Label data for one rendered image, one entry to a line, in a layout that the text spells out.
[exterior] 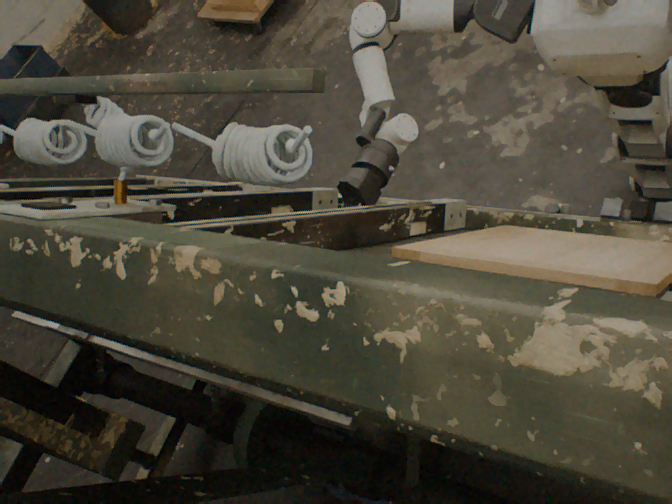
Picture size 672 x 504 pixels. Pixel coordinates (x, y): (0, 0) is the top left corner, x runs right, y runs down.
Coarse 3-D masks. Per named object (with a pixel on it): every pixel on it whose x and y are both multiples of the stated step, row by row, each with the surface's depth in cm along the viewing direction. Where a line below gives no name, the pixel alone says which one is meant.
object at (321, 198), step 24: (216, 192) 159; (240, 192) 163; (264, 192) 166; (288, 192) 173; (312, 192) 182; (336, 192) 191; (168, 216) 140; (192, 216) 146; (216, 216) 152; (240, 216) 159
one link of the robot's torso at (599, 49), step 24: (552, 0) 134; (624, 0) 126; (648, 0) 124; (528, 24) 141; (552, 24) 133; (576, 24) 131; (600, 24) 128; (624, 24) 126; (648, 24) 123; (552, 48) 135; (576, 48) 133; (600, 48) 130; (624, 48) 128; (648, 48) 127; (576, 72) 143; (600, 72) 140; (624, 72) 138; (648, 72) 136
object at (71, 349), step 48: (96, 384) 224; (144, 384) 214; (192, 384) 276; (288, 432) 182; (336, 432) 197; (384, 432) 216; (0, 480) 207; (336, 480) 173; (384, 480) 163; (432, 480) 158
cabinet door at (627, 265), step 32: (416, 256) 116; (448, 256) 113; (480, 256) 113; (512, 256) 116; (544, 256) 118; (576, 256) 120; (608, 256) 122; (640, 256) 123; (608, 288) 98; (640, 288) 96
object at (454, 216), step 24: (72, 96) 77; (96, 120) 81; (120, 168) 86; (120, 192) 84; (24, 216) 73; (48, 216) 72; (72, 216) 74; (120, 216) 82; (144, 216) 85; (264, 216) 111; (288, 216) 113; (312, 216) 115; (336, 216) 121; (360, 216) 128; (384, 216) 136; (408, 216) 144; (432, 216) 154; (456, 216) 165; (288, 240) 110; (312, 240) 116; (336, 240) 122; (360, 240) 129; (384, 240) 137
